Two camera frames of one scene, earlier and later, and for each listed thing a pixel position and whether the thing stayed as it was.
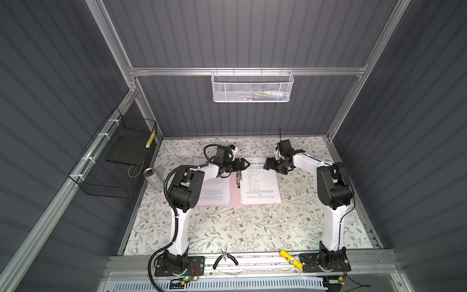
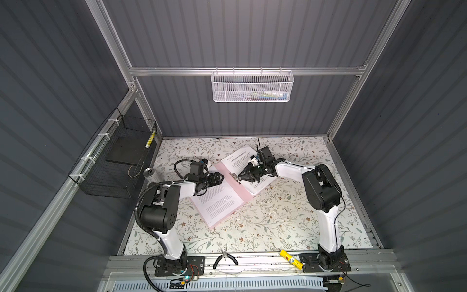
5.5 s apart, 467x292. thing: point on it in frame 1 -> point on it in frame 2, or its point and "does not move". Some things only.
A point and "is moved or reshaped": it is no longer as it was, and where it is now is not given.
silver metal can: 149,174 does not move
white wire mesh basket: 252,86 does not move
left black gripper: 241,165 -> 214,179
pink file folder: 235,196 is moved or reshaped
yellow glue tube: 291,260 does not move
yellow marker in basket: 151,139 does not move
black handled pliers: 224,254 does not move
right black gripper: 271,162 -> 249,174
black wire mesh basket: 110,165 does not move
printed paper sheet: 259,185 is moved or reshaped
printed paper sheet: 216,191 is moved or reshaped
